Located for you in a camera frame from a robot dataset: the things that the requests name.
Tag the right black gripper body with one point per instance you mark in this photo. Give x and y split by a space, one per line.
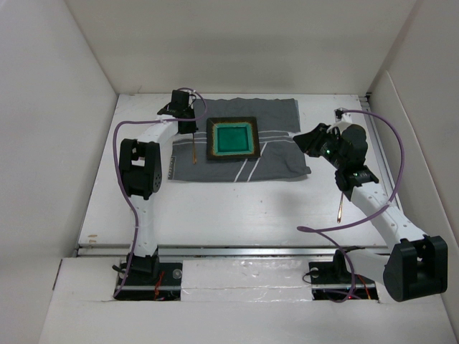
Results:
329 150

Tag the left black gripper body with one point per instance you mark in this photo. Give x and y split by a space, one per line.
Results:
190 127

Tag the grey striped cloth placemat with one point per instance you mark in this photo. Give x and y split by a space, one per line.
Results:
280 159

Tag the copper fork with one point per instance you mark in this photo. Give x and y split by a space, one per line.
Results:
194 149

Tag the square green ceramic plate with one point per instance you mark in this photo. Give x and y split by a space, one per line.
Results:
232 138

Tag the copper spoon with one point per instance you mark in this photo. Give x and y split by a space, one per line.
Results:
340 209

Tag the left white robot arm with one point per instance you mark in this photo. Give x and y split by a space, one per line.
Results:
139 163

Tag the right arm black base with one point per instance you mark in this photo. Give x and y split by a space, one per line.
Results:
331 280

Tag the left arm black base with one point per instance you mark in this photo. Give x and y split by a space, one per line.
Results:
148 279

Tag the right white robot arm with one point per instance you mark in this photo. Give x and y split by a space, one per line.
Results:
417 265

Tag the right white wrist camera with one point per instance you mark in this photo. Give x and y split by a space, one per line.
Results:
342 121

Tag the right aluminium rail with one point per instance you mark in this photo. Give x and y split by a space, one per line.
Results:
391 182

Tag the aluminium rail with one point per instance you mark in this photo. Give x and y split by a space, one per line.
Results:
391 182
219 251

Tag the front aluminium rail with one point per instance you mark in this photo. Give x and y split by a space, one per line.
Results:
219 251

